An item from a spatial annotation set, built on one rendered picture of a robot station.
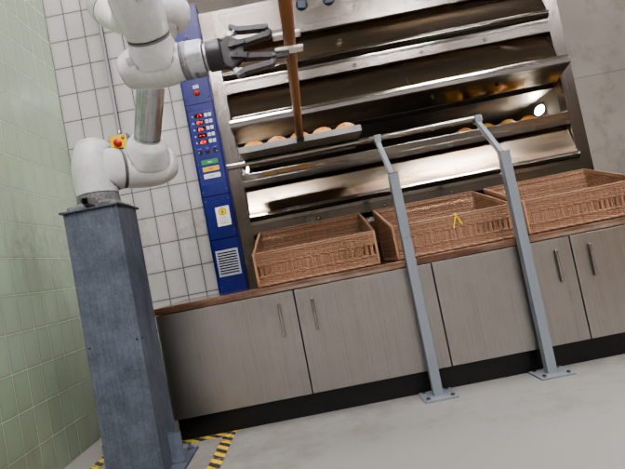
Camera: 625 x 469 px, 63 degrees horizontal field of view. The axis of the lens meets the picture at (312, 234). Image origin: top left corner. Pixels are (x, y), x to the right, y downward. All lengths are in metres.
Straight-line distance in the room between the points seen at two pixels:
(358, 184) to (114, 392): 1.57
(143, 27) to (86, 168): 0.90
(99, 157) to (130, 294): 0.52
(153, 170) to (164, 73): 0.84
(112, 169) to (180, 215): 0.85
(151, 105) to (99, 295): 0.71
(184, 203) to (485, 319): 1.63
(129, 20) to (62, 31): 2.06
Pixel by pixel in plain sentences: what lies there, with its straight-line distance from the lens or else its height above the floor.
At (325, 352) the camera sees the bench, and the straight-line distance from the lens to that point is 2.23.
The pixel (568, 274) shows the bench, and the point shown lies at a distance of 2.45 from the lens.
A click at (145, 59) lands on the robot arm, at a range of 1.31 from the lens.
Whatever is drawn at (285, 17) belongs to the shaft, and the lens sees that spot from 1.19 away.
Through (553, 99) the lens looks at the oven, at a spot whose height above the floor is 1.28.
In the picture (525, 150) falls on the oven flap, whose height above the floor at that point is 1.02.
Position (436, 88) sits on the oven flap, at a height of 1.40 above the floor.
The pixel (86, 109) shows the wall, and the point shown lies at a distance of 3.12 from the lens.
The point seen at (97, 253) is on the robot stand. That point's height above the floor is 0.83.
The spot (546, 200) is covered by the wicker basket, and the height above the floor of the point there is 0.71.
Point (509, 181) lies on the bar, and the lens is 2.31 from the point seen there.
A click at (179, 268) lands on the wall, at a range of 2.84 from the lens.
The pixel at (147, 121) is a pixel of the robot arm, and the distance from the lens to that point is 2.03.
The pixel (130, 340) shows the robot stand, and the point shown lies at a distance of 1.98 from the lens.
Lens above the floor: 0.66
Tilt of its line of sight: 3 degrees up
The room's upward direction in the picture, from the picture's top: 11 degrees counter-clockwise
